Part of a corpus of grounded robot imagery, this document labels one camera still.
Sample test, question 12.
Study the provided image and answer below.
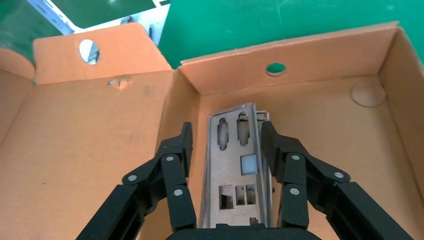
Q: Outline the green table cloth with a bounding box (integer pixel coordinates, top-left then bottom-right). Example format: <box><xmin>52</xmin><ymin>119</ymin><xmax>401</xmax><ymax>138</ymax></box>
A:
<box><xmin>158</xmin><ymin>0</ymin><xmax>424</xmax><ymax>75</ymax></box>

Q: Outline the silver computer shield plate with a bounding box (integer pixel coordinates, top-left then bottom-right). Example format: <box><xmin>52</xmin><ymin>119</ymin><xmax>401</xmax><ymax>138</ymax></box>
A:
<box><xmin>255</xmin><ymin>110</ymin><xmax>276</xmax><ymax>226</ymax></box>
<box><xmin>198</xmin><ymin>102</ymin><xmax>274</xmax><ymax>229</ymax></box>

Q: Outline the brown cardboard box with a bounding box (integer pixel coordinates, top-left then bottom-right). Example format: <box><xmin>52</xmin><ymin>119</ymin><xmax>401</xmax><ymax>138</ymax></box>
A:
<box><xmin>0</xmin><ymin>21</ymin><xmax>424</xmax><ymax>240</ymax></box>

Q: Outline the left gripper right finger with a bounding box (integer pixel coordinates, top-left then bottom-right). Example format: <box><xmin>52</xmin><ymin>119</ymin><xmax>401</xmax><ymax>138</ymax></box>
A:
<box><xmin>260</xmin><ymin>120</ymin><xmax>415</xmax><ymax>240</ymax></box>

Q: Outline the grey slotted shelf post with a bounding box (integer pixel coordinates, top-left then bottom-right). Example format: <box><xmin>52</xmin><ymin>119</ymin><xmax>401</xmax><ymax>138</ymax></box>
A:
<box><xmin>26</xmin><ymin>0</ymin><xmax>75</xmax><ymax>36</ymax></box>

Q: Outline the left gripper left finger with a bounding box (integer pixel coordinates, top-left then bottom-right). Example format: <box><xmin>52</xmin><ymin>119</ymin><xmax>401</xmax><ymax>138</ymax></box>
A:
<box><xmin>76</xmin><ymin>121</ymin><xmax>198</xmax><ymax>240</ymax></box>

